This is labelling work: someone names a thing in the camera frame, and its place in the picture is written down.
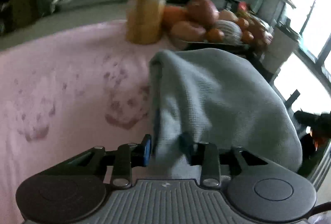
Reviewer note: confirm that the small orange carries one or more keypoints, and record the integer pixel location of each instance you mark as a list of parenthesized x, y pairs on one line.
[(242, 23), (215, 35), (247, 36)]

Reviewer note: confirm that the large orange fruit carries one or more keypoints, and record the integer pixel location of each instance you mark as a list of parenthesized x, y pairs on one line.
[(174, 16)]

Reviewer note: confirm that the pale pear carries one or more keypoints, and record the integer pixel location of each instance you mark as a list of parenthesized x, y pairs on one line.
[(228, 16)]

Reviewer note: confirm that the brown wooden cabinet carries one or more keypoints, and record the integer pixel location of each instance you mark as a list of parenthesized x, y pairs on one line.
[(24, 1)]

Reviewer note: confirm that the orange juice bottle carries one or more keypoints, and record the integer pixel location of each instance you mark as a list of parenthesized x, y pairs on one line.
[(144, 14)]

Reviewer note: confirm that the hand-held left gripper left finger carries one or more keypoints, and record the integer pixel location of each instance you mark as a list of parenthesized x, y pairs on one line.
[(147, 150)]

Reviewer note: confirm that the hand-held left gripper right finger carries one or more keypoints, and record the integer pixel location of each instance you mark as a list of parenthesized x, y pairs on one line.
[(186, 147)]

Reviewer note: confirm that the pink printed blanket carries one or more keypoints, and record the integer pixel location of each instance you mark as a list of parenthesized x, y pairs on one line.
[(64, 71)]

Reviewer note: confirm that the large window with dark frame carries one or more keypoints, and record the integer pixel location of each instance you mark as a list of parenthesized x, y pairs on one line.
[(310, 20)]

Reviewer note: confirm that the white cylindrical container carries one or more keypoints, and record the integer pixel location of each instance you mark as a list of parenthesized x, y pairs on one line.
[(280, 48)]

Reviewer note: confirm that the pale red apple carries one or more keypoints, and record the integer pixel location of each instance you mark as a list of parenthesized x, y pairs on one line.
[(187, 31)]

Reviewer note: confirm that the white net wrapped fruit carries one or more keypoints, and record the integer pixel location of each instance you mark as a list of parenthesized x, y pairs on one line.
[(228, 31)]

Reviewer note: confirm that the metal fruit tray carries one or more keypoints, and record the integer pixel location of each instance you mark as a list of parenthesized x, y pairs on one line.
[(196, 45)]

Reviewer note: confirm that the grey and blue sweatshirt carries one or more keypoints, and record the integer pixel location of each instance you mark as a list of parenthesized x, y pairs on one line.
[(219, 94)]

